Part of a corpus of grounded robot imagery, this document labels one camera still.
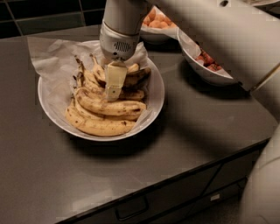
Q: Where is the paper in strawberry bowl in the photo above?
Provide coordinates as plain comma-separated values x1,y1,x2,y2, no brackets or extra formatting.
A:
176,27,235,80

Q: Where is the pile of small oranges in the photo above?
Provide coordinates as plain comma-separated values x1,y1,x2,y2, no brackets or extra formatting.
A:
143,8,176,29

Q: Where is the spotted banana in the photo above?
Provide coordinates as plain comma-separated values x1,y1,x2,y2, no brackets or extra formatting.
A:
90,54,151,88
74,87,146,116
74,56,150,101

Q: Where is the left drawer handle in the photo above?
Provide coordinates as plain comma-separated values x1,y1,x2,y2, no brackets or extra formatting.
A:
115,196,150,221

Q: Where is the small back banana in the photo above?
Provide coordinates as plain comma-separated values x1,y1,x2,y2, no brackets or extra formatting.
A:
128,63,140,73

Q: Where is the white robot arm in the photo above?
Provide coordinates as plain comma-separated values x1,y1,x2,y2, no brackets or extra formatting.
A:
100,0,280,224

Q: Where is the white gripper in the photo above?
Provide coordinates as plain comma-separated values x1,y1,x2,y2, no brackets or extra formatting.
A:
100,21,140,102

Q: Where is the white bowl with oranges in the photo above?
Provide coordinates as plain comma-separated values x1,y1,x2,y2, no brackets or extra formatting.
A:
139,5,179,46

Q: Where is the pile of strawberries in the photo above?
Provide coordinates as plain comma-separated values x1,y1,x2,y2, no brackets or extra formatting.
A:
195,51,222,72

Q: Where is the front bottom banana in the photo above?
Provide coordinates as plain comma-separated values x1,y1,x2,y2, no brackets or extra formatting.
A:
65,105,135,137

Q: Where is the white bowl top right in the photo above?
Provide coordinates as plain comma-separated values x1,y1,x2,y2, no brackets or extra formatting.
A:
249,0,280,7

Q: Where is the white strawberry bowl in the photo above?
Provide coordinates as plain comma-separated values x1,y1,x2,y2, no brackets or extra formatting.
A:
176,28,239,87

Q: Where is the white paper under bananas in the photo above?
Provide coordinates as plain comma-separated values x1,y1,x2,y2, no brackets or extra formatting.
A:
28,37,164,141

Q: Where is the white banana bowl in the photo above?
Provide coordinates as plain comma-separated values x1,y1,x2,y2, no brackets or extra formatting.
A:
30,38,165,142

